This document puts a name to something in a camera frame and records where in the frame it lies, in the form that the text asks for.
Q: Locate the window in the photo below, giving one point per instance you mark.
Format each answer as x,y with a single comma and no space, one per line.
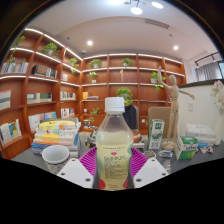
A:
222,69

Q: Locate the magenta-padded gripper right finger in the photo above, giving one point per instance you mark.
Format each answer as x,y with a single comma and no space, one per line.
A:
150,171

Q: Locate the colourful book stack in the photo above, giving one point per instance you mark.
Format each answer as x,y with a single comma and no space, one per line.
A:
56,136

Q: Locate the ceiling air vent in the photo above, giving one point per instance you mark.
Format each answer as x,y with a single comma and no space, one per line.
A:
156,23

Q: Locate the white patterned mug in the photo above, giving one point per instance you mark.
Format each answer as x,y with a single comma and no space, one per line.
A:
55,156

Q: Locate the white book stack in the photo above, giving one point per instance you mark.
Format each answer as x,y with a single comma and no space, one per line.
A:
200,131

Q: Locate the white wall socket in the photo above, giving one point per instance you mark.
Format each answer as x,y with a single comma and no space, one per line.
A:
191,107

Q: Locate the small snack packet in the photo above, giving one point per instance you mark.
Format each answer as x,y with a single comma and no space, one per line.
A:
165,153
210,150
203,149
150,154

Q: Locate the wooden artist mannequin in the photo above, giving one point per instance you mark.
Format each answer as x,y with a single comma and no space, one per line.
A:
173,106

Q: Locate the clear bottle with white cap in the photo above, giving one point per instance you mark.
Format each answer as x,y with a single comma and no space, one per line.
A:
114,146

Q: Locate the recessed ceiling spotlight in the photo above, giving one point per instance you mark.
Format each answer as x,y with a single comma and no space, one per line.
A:
89,42
175,47

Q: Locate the branching ceiling lamp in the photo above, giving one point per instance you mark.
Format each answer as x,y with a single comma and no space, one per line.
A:
136,10

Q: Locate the green and white drink carton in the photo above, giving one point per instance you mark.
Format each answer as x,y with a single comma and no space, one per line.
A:
155,135

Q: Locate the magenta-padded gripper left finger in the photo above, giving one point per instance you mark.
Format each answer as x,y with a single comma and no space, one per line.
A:
76,171

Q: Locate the green and white box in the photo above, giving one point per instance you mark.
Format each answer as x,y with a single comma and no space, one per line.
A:
186,148

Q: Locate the black office chair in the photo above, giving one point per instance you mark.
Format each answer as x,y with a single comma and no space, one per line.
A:
130,116

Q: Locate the wooden wall shelf unit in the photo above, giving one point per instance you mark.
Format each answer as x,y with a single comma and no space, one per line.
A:
43,86

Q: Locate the white vase with flowers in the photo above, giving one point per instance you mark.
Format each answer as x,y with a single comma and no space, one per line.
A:
219,100

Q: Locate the tan chair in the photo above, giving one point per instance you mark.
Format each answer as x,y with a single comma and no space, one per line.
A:
160,113

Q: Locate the dark book stack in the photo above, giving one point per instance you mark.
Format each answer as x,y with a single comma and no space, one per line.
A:
90,138

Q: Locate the grey window curtain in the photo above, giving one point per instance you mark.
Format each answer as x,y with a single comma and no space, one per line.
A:
206,71

